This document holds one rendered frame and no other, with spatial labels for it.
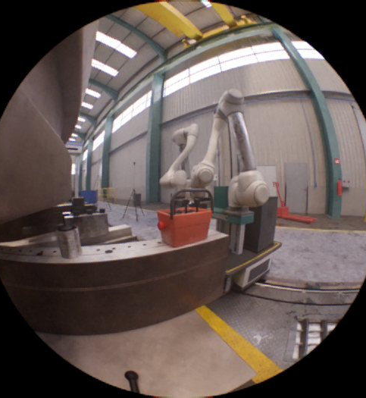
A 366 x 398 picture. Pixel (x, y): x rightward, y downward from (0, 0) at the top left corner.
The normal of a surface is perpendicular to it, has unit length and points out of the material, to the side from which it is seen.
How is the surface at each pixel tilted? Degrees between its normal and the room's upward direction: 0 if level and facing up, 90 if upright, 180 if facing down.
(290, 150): 90
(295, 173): 90
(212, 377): 0
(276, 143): 90
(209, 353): 0
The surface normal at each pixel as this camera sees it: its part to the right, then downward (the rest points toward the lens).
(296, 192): -0.62, 0.05
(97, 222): 0.80, 0.04
